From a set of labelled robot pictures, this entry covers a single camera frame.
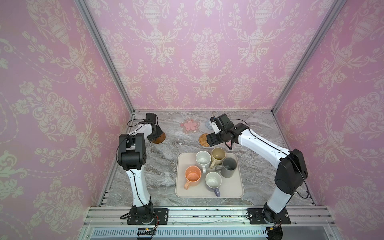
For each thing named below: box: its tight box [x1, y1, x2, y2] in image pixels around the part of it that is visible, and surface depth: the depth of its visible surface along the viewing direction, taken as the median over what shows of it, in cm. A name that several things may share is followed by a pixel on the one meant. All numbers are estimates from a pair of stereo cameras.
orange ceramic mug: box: [184, 165, 202, 190], surface depth 83 cm
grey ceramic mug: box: [215, 157, 238, 178], surface depth 86 cm
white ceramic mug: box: [195, 150, 212, 174], surface depth 88 cm
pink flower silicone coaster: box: [180, 118, 201, 134], surface depth 115 cm
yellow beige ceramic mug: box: [210, 147, 226, 169], surface depth 87 cm
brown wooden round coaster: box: [151, 131, 166, 144], surface depth 105 cm
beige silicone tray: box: [175, 152, 245, 198], surface depth 86 cm
